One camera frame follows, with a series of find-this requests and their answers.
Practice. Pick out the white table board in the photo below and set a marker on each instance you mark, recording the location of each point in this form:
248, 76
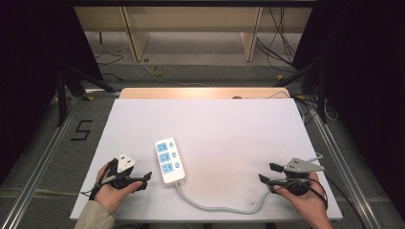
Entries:
223, 133

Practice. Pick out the wooden table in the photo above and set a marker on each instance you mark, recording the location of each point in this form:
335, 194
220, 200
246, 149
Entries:
197, 93

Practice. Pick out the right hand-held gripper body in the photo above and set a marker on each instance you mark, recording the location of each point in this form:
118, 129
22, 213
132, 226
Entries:
301, 165

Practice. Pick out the metal floor rail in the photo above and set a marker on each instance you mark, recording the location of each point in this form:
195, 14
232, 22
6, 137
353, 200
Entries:
38, 159
344, 165

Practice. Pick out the yellow tape roll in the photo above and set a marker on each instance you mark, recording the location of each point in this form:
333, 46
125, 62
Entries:
158, 70

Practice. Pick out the wooden shelf unit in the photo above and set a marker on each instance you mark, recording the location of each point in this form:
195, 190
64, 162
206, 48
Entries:
191, 24

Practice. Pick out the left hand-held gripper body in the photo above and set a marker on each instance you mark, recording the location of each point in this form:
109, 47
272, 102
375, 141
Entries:
125, 163

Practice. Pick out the white power strip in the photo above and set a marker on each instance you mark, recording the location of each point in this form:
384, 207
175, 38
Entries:
169, 160

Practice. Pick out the black metal stand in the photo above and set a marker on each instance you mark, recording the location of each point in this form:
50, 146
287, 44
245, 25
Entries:
63, 95
321, 95

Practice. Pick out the person's right hand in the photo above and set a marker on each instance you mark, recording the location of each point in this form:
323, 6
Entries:
305, 203

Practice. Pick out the dark curtain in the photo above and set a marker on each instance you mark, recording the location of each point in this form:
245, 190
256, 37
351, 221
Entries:
28, 79
369, 95

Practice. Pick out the person's left hand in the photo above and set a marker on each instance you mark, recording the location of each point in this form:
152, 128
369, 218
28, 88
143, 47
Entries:
110, 195

